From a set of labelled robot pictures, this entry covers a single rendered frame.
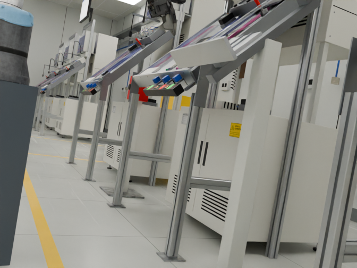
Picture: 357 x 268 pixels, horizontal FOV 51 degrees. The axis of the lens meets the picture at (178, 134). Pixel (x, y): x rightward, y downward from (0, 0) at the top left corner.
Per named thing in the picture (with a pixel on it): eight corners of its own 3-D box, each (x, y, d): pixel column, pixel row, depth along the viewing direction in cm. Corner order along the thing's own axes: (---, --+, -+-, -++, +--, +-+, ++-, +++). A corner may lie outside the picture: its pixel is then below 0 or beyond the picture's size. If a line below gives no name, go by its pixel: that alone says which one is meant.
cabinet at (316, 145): (227, 255, 159) (253, 110, 158) (162, 209, 222) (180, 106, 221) (334, 254, 188) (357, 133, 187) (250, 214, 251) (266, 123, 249)
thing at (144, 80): (196, 85, 147) (187, 69, 145) (139, 87, 207) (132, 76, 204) (198, 83, 148) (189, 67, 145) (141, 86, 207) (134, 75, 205)
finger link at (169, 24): (165, 38, 160) (158, 17, 158) (177, 34, 162) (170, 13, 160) (168, 38, 157) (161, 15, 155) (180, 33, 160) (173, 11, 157)
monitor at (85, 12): (85, 18, 586) (90, -8, 585) (78, 24, 638) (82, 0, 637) (94, 21, 592) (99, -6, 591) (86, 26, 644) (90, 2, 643)
